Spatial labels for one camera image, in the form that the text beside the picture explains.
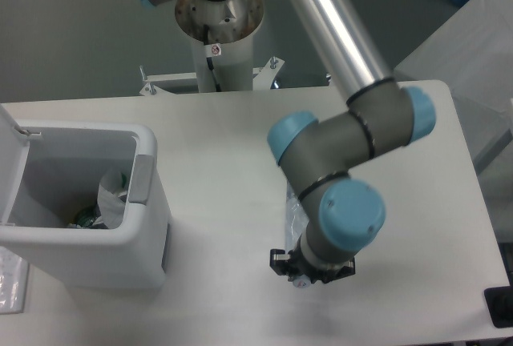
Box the clear plastic sheet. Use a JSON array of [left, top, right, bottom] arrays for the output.
[[1, 247, 30, 315]]

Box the black cable on pedestal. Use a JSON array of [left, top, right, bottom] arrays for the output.
[[202, 24, 223, 93]]

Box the white metal base frame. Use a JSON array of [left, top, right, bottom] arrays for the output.
[[138, 56, 333, 97]]

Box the white trash can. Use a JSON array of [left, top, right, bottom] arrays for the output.
[[1, 111, 171, 288]]

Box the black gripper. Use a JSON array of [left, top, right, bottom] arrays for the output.
[[269, 249, 356, 284]]

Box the green wrapper in bin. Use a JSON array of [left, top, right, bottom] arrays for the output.
[[67, 206, 97, 228]]

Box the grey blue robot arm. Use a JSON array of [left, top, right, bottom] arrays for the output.
[[139, 0, 436, 287]]

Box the white side cabinet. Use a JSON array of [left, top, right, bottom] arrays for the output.
[[394, 0, 512, 174]]

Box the black device at edge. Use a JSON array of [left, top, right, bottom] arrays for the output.
[[484, 286, 512, 328]]

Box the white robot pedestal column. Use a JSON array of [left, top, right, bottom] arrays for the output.
[[175, 0, 264, 93]]

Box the clear crushed plastic bottle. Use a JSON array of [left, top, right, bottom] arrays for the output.
[[282, 185, 313, 291]]

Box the white plastic wrapper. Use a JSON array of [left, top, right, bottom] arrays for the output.
[[94, 167, 128, 229]]

